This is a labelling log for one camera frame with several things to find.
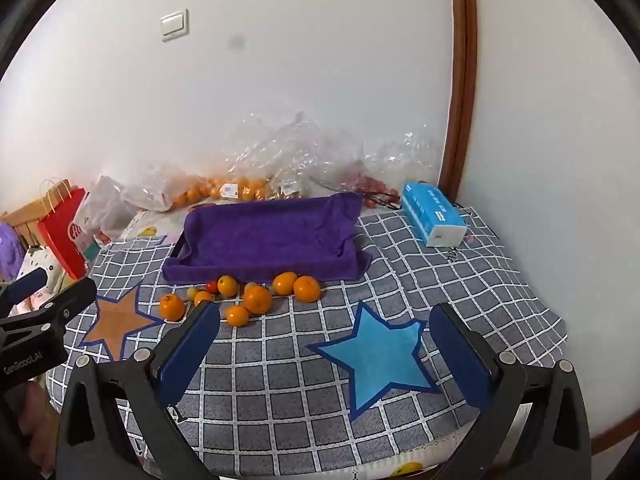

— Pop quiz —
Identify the blue tissue pack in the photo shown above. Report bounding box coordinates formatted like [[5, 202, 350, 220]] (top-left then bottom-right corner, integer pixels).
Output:
[[400, 181, 469, 248]]

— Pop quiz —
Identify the brown wooden door frame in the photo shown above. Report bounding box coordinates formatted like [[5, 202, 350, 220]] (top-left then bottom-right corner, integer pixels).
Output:
[[437, 0, 479, 196]]

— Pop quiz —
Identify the orange with leafy stem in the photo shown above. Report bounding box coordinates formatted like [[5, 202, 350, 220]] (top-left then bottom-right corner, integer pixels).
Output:
[[159, 294, 186, 322]]

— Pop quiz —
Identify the white printed bedsheet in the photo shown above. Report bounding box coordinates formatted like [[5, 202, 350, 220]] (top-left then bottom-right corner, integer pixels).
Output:
[[120, 207, 191, 243]]

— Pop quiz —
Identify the large orange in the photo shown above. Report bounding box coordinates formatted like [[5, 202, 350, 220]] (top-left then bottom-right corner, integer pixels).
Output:
[[243, 286, 273, 315]]

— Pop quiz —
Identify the white printed cloth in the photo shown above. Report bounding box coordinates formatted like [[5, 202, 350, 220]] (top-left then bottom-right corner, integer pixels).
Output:
[[15, 245, 68, 311]]

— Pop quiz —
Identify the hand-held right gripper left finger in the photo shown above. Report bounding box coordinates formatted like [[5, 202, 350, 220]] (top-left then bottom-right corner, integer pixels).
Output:
[[54, 301, 222, 480]]

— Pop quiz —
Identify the black cable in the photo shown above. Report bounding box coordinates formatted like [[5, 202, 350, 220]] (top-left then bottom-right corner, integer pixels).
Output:
[[360, 187, 403, 211]]

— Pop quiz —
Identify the red paper bag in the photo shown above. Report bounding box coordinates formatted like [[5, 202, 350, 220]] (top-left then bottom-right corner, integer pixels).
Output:
[[37, 177, 91, 281]]

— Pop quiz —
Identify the wooden rack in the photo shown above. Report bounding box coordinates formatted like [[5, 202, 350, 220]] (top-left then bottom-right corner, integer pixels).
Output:
[[0, 195, 51, 248]]

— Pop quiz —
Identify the person's left hand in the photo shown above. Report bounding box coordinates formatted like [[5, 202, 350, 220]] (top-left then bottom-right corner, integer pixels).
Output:
[[17, 382, 55, 466]]

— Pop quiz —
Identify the purple fluffy cloth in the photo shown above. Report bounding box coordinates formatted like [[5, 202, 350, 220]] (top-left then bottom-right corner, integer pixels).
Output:
[[0, 222, 28, 281]]

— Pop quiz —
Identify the white plastic bag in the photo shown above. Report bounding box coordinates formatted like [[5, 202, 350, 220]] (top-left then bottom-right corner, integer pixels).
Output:
[[80, 175, 141, 247]]

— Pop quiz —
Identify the white light switch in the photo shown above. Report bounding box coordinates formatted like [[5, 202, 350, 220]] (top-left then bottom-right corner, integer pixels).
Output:
[[160, 8, 191, 42]]

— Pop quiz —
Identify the clear bag of red fruits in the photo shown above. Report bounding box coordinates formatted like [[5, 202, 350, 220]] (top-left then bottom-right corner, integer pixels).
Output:
[[325, 122, 443, 209]]

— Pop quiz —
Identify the grey checked blanket with stars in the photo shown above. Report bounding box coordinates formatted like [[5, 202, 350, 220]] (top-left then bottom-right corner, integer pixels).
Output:
[[45, 205, 568, 480]]

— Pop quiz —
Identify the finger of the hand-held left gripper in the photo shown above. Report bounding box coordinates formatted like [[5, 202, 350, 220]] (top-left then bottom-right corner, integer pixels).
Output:
[[10, 276, 97, 333], [0, 267, 49, 311]]

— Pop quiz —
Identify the clear bag of yellow fruits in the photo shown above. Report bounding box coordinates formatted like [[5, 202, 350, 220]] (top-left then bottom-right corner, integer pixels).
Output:
[[267, 112, 326, 201]]

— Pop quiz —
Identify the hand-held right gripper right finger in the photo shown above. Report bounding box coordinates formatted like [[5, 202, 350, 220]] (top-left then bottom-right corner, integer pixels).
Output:
[[428, 302, 593, 480]]

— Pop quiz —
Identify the purple towel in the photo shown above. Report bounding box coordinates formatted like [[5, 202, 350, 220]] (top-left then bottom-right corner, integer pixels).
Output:
[[161, 191, 373, 285]]

